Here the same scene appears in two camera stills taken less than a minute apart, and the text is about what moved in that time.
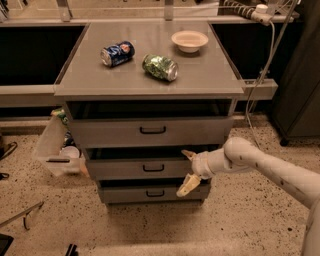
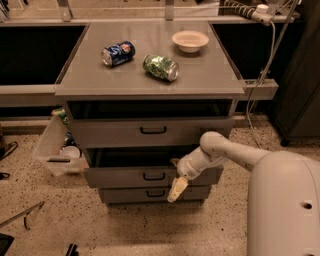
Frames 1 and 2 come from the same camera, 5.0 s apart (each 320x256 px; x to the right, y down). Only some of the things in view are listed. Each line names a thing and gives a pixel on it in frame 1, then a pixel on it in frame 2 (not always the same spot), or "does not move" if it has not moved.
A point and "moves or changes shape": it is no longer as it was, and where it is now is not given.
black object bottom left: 5,242 does not move
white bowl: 189,40 does not move
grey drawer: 138,168 moves or changes shape
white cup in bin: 70,151 does not move
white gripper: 201,165 → 185,169
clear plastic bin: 56,146 does not move
